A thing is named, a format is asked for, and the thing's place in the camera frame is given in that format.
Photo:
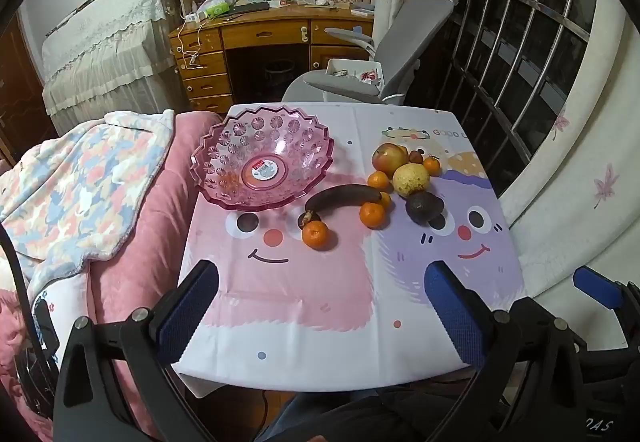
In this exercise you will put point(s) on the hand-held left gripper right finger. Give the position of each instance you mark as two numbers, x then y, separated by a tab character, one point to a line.
455	317

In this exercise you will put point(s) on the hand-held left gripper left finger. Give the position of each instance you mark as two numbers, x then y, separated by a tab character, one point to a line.
185	317

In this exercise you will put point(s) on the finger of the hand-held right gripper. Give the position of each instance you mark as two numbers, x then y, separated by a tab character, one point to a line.
595	288

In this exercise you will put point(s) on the dark avocado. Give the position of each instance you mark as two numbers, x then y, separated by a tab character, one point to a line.
424	208

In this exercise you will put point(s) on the small orange tangerine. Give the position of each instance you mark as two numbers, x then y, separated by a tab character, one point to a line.
386	200

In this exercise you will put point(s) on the yellow pear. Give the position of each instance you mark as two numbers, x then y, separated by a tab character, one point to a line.
411	180

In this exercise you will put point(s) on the dark overripe banana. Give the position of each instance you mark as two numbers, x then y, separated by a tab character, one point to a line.
340	197

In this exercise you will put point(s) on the pink plastic bowl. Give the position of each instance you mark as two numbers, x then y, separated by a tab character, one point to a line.
280	136

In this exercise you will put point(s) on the pink plush bed cover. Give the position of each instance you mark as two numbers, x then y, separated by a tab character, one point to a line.
140	282

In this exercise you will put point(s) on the cartoon face printed tablecloth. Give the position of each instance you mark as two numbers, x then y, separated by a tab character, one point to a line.
300	297

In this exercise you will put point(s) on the white curtain with pink flowers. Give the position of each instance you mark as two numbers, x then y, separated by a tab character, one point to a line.
565	171

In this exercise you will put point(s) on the white floral pillow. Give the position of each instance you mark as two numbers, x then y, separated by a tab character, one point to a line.
65	297

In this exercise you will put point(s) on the person's dark pants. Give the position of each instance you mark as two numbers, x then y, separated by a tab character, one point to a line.
350	417

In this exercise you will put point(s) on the small dark brown fruit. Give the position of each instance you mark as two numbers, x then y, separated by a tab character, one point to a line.
305	220

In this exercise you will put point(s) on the red yellow apple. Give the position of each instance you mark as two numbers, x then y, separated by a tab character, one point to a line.
387	156

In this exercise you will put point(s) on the pastel patterned fleece blanket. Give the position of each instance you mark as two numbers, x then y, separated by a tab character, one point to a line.
75	182

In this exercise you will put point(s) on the metal window bars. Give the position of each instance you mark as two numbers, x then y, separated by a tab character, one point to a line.
510	46

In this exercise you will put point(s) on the black waste bin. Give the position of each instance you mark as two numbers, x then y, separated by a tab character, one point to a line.
279	72

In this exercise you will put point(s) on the white box of snacks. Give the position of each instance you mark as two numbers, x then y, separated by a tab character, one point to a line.
350	67

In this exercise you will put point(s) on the white lace cover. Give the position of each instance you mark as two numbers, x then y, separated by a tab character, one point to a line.
110	46

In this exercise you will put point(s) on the grey office chair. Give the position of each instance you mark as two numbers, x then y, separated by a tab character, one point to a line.
410	31

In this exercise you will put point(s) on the wooden desk with drawers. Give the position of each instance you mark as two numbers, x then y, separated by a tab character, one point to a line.
260	34

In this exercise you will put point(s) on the green tissue pack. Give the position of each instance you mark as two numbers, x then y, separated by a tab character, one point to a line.
216	10

